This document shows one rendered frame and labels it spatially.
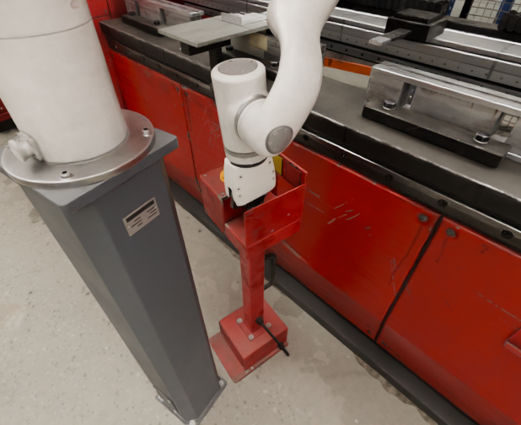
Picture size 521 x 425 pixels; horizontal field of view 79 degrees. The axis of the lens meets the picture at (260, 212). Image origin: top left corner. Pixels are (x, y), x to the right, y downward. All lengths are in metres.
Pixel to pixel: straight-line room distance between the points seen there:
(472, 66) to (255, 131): 0.72
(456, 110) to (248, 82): 0.47
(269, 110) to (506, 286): 0.60
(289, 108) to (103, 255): 0.33
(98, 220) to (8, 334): 1.28
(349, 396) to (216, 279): 0.71
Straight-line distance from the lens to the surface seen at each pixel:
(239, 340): 1.23
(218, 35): 0.94
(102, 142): 0.45
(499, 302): 0.86
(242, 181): 0.61
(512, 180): 0.75
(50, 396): 1.48
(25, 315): 1.72
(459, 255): 0.81
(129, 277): 0.55
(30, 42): 0.40
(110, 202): 0.46
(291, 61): 0.47
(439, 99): 0.81
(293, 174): 0.71
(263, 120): 0.46
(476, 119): 0.80
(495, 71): 1.05
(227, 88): 0.50
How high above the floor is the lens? 1.24
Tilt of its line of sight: 44 degrees down
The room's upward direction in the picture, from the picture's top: straight up
